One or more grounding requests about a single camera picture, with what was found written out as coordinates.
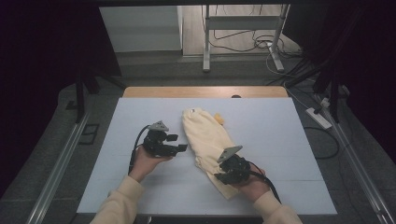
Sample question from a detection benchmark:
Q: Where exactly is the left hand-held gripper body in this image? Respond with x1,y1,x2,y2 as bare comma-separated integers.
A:
142,120,180,158

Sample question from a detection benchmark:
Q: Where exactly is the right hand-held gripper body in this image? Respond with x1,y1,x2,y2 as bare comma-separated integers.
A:
216,145,252,185

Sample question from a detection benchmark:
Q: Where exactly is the cream baby romper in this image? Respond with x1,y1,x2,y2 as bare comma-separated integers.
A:
181,107,242,201

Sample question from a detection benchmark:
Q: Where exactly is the person's left hand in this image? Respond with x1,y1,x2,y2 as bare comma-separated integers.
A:
128,145,173,184

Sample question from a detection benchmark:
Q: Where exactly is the person's right hand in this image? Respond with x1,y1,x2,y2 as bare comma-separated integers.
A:
232,167,272,203

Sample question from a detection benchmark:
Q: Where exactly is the white foam board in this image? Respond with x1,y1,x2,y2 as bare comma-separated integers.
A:
76,97,338,217

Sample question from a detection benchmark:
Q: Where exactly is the black metal stand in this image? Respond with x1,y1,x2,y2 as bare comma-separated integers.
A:
312,60,344,124
74,65,101,124

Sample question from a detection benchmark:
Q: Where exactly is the white power strip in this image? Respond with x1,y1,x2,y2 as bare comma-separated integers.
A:
304,106,333,131

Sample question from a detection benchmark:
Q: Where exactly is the white panel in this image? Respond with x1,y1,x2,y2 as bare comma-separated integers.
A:
99,6,183,53

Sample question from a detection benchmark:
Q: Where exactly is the white metal stand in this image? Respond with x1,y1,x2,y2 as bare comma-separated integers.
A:
202,4,291,75

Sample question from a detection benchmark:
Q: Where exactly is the black curtain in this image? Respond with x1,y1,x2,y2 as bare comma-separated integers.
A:
281,3,396,157
0,0,123,190

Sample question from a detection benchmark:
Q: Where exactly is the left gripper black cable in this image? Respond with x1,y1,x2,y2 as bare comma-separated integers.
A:
128,124,151,175

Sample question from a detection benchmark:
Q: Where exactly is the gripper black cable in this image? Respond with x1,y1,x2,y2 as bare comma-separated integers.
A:
247,161,283,205
128,124,151,175

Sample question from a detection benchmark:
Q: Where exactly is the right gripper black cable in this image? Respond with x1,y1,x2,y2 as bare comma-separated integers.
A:
247,161,283,205

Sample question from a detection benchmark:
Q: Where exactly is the black floor cable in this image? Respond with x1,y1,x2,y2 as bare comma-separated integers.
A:
303,125,341,161

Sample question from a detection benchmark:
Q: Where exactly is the aluminium rail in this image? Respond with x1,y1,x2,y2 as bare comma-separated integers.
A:
313,92,396,224
25,111,92,224

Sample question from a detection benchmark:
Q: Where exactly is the tangle of floor cables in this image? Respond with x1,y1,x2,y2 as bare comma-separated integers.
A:
207,29,304,61

